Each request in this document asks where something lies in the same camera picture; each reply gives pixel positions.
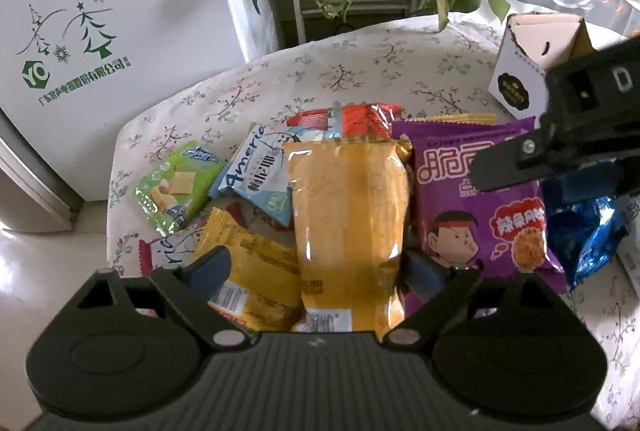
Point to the pink white snack packet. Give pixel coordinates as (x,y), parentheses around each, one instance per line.
(165,251)

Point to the white cardboard box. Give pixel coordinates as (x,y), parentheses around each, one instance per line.
(520,76)

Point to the floral tablecloth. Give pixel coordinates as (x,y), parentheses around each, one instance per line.
(350,71)

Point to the light blue snack packet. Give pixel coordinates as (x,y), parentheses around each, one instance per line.
(255,171)

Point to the white printed paper sheet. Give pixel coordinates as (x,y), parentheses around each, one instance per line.
(631,256)

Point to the red snack packet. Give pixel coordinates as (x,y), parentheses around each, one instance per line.
(360,118)

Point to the blue foil snack packet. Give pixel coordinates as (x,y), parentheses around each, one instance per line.
(585,236)

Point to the green snack packet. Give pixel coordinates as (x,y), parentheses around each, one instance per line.
(175,186)

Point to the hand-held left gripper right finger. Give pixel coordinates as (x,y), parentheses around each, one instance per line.
(422,278)

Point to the purple snack packet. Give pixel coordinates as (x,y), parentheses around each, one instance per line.
(450,191)

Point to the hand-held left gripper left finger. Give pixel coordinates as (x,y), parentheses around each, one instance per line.
(212,273)

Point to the orange snack packet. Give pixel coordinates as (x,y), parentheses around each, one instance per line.
(345,211)

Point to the yellow snack packet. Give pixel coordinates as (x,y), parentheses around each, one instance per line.
(260,271)
(470,117)

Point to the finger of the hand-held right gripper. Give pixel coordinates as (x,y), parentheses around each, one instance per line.
(505,166)

